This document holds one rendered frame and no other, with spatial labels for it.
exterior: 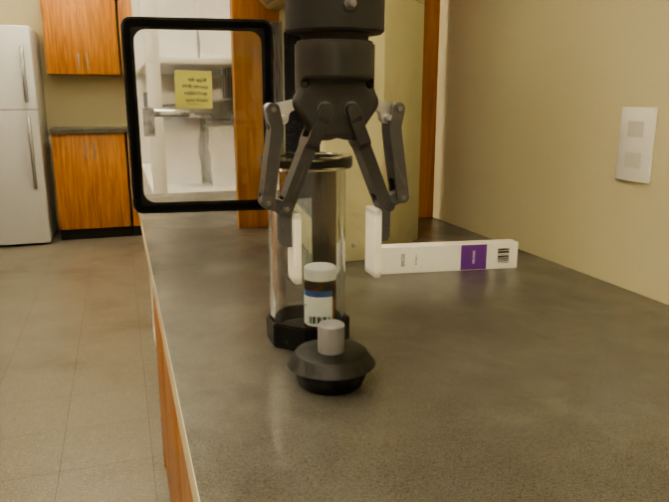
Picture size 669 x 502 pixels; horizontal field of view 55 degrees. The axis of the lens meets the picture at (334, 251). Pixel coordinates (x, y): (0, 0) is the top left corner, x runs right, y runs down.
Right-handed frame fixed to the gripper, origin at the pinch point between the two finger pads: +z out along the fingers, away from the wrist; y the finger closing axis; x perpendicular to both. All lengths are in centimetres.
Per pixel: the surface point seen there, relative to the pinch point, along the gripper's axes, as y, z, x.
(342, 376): 0.5, 11.4, 4.7
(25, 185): 111, 60, -533
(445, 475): -3.3, 14.0, 19.5
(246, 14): -6, -32, -86
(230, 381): 10.5, 14.1, -2.9
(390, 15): -25, -29, -51
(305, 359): 3.6, 10.5, 1.8
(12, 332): 90, 110, -307
